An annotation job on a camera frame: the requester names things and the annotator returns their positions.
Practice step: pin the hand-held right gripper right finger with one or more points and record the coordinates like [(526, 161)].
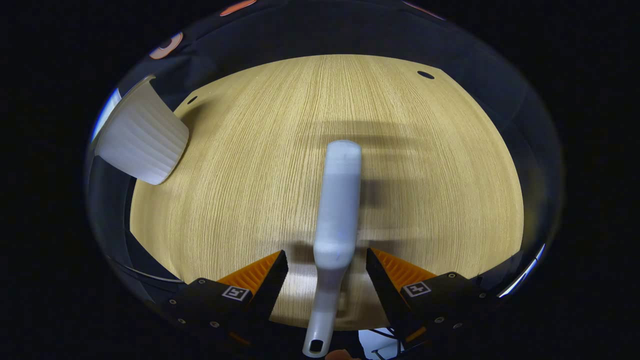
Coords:
[(382, 285)]

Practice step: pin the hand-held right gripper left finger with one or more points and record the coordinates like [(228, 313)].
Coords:
[(272, 285)]

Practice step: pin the small grey broom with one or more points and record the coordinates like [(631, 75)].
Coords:
[(340, 200)]

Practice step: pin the white ribbed garbage bin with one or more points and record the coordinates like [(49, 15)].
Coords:
[(140, 145)]

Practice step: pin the wooden desktop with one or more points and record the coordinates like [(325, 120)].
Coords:
[(240, 175)]

